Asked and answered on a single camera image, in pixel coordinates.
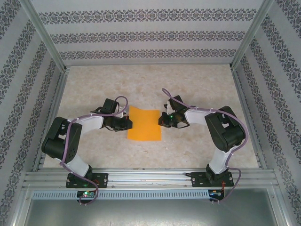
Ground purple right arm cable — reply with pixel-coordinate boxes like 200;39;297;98
161;88;249;205

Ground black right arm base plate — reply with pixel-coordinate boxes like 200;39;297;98
191;171;235;188

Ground slotted grey cable duct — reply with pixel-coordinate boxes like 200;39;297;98
32;190;210;201

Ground left side aluminium frame rail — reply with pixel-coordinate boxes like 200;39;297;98
32;67;70;171

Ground aluminium frame post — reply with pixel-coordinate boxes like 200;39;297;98
20;0;67;73
229;0;276;70

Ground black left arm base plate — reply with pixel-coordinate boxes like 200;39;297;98
65;173;109;189

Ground orange cloth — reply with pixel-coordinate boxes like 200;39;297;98
127;105;163;142

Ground aluminium frame rail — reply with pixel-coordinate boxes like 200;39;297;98
32;67;70;171
230;67;269;169

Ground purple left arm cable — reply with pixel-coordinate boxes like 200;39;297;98
60;95;129;207

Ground right aluminium frame post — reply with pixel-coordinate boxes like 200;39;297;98
229;0;276;70

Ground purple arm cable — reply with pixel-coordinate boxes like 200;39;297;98
161;88;249;205
60;95;129;207

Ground left aluminium frame post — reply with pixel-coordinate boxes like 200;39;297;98
20;0;67;73

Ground right side aluminium frame rail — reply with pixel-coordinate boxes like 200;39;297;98
230;67;269;169

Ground long aluminium mounting rail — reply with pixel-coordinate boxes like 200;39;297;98
22;167;279;189

